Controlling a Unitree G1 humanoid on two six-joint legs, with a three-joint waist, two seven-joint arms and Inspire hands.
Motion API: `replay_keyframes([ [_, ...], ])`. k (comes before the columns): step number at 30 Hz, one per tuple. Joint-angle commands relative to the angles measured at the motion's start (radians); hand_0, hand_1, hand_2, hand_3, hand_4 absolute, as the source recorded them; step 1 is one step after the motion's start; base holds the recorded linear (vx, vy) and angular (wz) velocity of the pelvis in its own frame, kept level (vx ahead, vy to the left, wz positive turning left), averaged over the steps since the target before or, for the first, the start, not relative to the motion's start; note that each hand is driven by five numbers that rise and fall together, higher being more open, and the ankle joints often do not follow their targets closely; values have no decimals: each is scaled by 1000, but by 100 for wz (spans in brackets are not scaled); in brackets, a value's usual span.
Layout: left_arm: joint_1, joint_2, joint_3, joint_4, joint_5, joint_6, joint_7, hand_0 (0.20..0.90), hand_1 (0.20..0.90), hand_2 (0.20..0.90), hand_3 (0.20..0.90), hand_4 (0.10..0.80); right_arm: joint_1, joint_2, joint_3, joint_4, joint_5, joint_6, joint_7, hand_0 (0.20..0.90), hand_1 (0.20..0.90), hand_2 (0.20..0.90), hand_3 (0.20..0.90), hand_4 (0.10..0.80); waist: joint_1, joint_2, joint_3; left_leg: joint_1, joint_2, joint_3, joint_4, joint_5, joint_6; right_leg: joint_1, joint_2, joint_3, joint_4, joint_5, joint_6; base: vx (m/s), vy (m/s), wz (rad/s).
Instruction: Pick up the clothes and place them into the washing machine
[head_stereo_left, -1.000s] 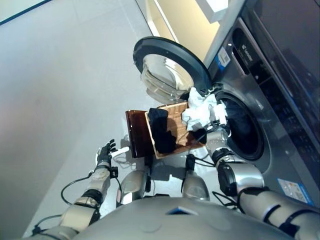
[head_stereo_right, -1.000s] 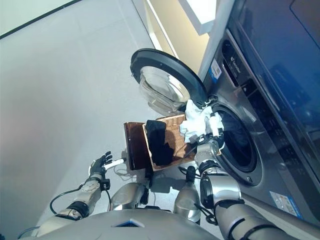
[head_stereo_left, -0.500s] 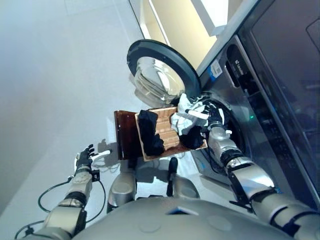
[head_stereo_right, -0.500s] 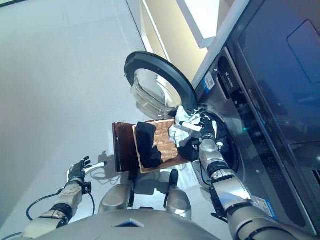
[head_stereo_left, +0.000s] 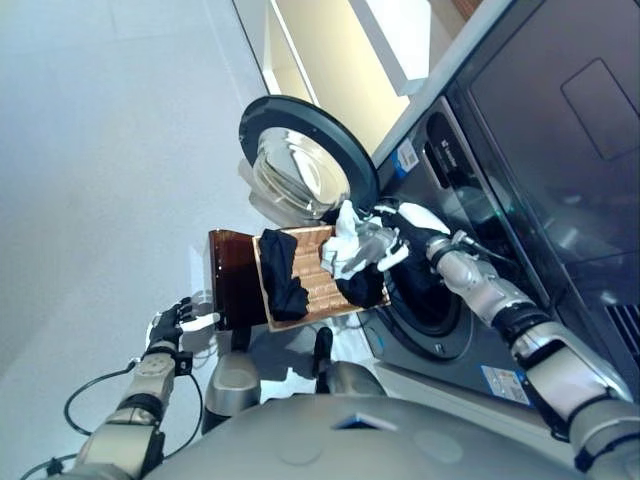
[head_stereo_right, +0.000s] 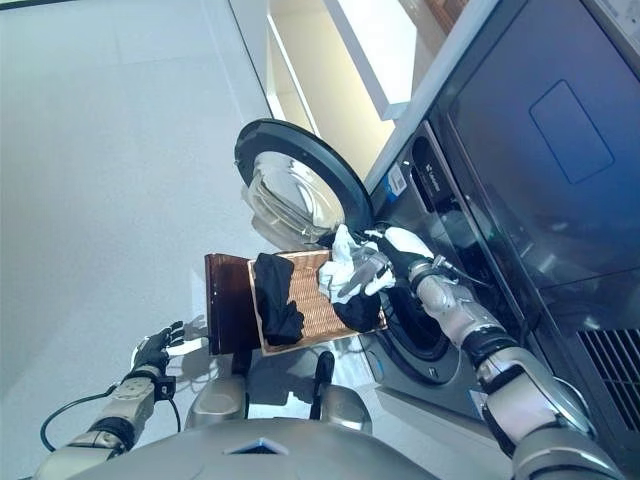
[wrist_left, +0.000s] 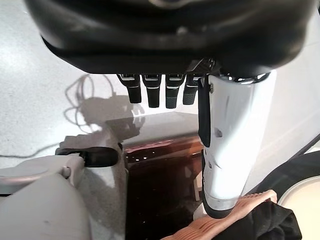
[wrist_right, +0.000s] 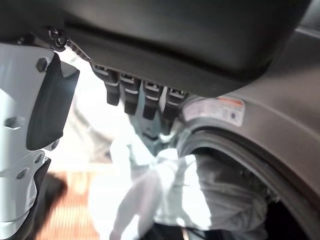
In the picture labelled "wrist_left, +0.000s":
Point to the brown acrylic stool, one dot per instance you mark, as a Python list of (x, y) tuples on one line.
[(160, 180)]

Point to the silver left robot leg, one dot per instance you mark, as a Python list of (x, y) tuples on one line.
[(50, 200)]

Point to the round washing machine door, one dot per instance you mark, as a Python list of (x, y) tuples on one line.
[(287, 170)]

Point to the black garment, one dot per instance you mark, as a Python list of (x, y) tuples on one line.
[(270, 222)]

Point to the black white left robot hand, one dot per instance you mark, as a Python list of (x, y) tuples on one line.
[(160, 37)]

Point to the wicker laundry basket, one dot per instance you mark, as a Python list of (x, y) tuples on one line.
[(212, 225)]

